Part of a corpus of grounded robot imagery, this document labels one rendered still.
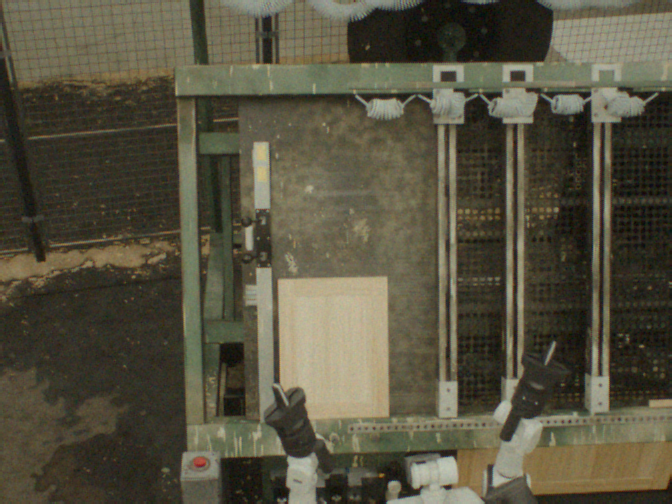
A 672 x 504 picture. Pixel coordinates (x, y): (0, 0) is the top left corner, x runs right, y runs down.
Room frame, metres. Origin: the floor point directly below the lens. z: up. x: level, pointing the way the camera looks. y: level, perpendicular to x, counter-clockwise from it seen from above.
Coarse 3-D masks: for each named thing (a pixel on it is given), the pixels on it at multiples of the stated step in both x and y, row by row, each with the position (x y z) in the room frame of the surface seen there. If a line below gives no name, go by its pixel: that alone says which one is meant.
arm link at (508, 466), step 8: (504, 456) 1.69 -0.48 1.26; (512, 456) 1.68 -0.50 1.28; (520, 456) 1.69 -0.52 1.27; (488, 464) 1.74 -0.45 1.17; (496, 464) 1.72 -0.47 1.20; (504, 464) 1.69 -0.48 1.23; (512, 464) 1.68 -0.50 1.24; (520, 464) 1.69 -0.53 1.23; (488, 472) 1.71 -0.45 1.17; (496, 472) 1.71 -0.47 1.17; (504, 472) 1.69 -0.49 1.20; (512, 472) 1.68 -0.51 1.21; (520, 472) 1.71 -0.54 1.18; (496, 480) 1.69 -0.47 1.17; (504, 480) 1.69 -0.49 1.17
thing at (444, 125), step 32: (448, 128) 2.69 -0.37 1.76; (448, 160) 2.64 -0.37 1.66; (448, 192) 2.57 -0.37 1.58; (448, 224) 2.53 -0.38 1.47; (448, 256) 2.48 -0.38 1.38; (448, 288) 2.42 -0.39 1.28; (448, 320) 2.37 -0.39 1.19; (448, 352) 2.29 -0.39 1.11; (448, 384) 2.23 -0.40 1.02; (448, 416) 2.17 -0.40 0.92
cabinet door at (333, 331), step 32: (288, 288) 2.41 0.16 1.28; (320, 288) 2.41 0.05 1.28; (352, 288) 2.42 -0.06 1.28; (384, 288) 2.43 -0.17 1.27; (288, 320) 2.35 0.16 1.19; (320, 320) 2.36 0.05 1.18; (352, 320) 2.37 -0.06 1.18; (384, 320) 2.37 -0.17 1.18; (288, 352) 2.29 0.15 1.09; (320, 352) 2.30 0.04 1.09; (352, 352) 2.31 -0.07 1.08; (384, 352) 2.31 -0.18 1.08; (288, 384) 2.24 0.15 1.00; (320, 384) 2.25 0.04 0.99; (352, 384) 2.25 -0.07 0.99; (384, 384) 2.26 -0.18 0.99; (320, 416) 2.19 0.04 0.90; (352, 416) 2.19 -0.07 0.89; (384, 416) 2.20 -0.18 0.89
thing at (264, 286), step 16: (256, 144) 2.63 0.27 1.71; (256, 160) 2.60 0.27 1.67; (256, 176) 2.58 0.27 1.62; (256, 192) 2.55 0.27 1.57; (256, 208) 2.52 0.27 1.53; (272, 336) 2.30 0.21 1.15; (272, 352) 2.28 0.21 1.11; (272, 368) 2.25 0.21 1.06; (272, 384) 2.22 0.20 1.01; (272, 400) 2.19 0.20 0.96
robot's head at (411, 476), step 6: (408, 456) 1.53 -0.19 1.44; (414, 456) 1.52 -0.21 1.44; (420, 456) 1.53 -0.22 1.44; (426, 456) 1.51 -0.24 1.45; (432, 456) 1.51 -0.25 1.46; (438, 456) 1.51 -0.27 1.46; (408, 462) 1.50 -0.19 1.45; (408, 468) 1.49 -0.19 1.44; (414, 468) 1.48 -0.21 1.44; (408, 474) 1.48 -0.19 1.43; (414, 474) 1.47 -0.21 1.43; (408, 480) 1.47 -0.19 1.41; (414, 480) 1.46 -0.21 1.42; (414, 486) 1.47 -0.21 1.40
